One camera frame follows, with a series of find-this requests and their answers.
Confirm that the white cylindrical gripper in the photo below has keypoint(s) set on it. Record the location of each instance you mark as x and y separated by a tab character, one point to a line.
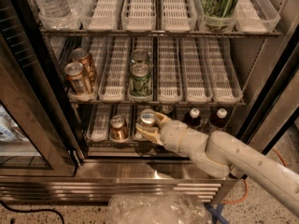
172	132

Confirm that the wire shelf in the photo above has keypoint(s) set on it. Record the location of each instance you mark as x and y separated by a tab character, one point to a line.
183	71
98	133
164	18

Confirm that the middle wire shelf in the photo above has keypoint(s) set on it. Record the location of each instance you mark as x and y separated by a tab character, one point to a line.
183	71

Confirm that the green can middle front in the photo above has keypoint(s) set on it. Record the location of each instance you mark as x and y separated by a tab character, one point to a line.
140	80

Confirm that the green can bottom rear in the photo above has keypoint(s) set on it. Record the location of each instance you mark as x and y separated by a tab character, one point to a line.
167	109

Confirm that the bottom wire shelf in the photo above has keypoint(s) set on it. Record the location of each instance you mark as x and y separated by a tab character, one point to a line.
98	133

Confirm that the blue tape on floor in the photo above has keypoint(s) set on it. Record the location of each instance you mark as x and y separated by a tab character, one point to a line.
217	217

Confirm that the glass fridge door left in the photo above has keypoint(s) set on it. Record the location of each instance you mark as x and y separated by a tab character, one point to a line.
33	94

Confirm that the orange can middle front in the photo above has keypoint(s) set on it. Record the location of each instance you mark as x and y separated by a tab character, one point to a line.
79	80

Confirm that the dark bottle white cap right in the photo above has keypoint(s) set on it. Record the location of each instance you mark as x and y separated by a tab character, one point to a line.
218	119

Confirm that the silver redbull can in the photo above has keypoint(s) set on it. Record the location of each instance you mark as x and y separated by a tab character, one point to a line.
147	118

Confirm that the green can middle rear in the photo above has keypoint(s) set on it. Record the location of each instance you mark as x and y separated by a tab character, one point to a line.
139	56

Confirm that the dark bottle white cap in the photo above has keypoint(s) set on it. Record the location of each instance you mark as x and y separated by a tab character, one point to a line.
193	118
218	119

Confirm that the orange can bottom shelf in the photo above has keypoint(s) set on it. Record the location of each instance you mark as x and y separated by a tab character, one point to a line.
118	128

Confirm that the top wire shelf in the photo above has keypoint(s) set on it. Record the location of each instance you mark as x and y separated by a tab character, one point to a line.
164	18

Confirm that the fridge door right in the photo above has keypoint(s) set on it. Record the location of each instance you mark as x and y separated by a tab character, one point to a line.
277	105

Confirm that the steel fridge base grille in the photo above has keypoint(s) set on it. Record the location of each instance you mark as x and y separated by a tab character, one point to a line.
97	181

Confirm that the clear water bottle front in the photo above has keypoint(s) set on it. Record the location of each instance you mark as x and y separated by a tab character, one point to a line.
53	8

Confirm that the dark bottle white cap left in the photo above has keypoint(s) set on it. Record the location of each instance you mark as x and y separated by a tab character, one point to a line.
193	118

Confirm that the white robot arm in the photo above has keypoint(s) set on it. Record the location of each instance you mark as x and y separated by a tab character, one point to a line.
216	153

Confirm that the orange can middle rear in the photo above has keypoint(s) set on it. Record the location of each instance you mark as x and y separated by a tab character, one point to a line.
83	56

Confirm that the clear plastic bag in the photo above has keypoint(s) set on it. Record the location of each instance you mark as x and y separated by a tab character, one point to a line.
166	208

